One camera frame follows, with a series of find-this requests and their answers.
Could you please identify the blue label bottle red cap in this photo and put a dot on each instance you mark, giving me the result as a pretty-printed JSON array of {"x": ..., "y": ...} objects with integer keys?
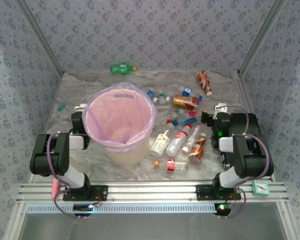
[{"x": 188, "y": 121}]

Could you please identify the clear bottle white cap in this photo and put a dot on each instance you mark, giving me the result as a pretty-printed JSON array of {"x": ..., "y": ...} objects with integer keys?
[{"x": 192, "y": 137}]

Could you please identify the blue and white small box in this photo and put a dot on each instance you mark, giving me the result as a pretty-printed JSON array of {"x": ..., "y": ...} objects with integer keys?
[{"x": 187, "y": 91}]

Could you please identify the small bottle blue cap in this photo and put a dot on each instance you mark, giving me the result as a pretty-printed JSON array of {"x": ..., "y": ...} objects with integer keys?
[{"x": 175, "y": 122}]

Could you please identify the brown orange bottle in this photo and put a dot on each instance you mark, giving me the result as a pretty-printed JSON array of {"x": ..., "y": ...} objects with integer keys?
[{"x": 197, "y": 150}]

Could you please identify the clear bottle beige cap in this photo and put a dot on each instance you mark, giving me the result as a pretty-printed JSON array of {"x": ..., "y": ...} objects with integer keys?
[{"x": 174, "y": 115}]

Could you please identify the brown white patterned bottle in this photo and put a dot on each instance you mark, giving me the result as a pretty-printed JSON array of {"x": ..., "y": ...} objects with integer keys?
[{"x": 203, "y": 82}]

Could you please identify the clear bottle red cap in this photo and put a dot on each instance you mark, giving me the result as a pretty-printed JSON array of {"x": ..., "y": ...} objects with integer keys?
[{"x": 169, "y": 121}]

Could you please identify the white bottle orange label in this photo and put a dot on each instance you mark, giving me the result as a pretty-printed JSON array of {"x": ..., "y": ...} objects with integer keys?
[{"x": 160, "y": 145}]

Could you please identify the clear bottle orange cap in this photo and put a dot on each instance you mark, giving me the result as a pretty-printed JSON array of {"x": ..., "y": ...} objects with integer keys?
[{"x": 170, "y": 165}]

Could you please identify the clear bottle blue cap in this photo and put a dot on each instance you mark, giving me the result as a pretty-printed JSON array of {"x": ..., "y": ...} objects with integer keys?
[{"x": 150, "y": 93}]

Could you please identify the beige plastic bin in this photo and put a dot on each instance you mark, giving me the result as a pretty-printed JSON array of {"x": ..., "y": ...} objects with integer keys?
[{"x": 130, "y": 157}]

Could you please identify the green bottle yellow cap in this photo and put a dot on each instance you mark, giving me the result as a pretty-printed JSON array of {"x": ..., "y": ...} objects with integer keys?
[{"x": 121, "y": 69}]

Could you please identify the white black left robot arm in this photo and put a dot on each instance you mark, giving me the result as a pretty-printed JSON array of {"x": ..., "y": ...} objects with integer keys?
[{"x": 72, "y": 178}]

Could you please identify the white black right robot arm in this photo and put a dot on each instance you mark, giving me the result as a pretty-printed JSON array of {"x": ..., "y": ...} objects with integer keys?
[{"x": 255, "y": 162}]

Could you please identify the small teal plastic object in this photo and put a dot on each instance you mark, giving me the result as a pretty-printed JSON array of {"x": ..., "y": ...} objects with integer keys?
[{"x": 61, "y": 106}]

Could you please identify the grey marbled table cloth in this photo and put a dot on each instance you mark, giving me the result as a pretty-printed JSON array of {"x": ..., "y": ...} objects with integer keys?
[{"x": 102, "y": 172}]

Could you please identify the mint green clock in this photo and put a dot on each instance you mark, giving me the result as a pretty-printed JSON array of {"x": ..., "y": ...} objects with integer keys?
[{"x": 260, "y": 188}]

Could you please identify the black controller board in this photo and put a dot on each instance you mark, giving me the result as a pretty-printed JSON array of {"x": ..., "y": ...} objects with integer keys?
[
  {"x": 222, "y": 208},
  {"x": 82, "y": 207}
]

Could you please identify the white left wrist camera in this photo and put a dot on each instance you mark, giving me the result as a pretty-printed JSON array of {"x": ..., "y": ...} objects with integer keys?
[{"x": 79, "y": 108}]

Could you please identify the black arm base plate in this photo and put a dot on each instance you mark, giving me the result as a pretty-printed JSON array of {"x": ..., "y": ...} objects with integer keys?
[
  {"x": 205, "y": 192},
  {"x": 100, "y": 192}
]

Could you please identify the aluminium mounting rail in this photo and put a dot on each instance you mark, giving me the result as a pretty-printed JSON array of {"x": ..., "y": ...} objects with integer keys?
[{"x": 152, "y": 192}]

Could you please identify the aluminium frame post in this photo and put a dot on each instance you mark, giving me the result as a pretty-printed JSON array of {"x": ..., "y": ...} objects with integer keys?
[
  {"x": 263, "y": 37},
  {"x": 41, "y": 37}
]

